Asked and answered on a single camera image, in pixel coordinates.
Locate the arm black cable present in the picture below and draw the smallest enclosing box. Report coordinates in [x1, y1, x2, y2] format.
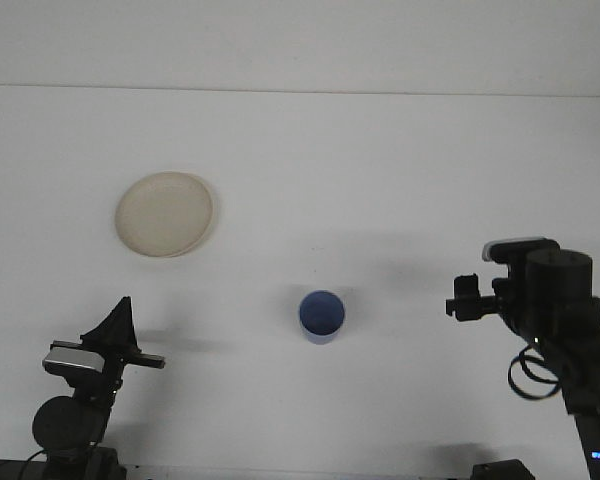
[507, 344, 564, 401]
[22, 447, 49, 480]

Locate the pale blue cup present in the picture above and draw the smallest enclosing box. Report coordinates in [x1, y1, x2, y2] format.
[298, 288, 347, 346]

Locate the pale round plate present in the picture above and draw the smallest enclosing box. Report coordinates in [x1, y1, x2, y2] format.
[114, 171, 220, 260]

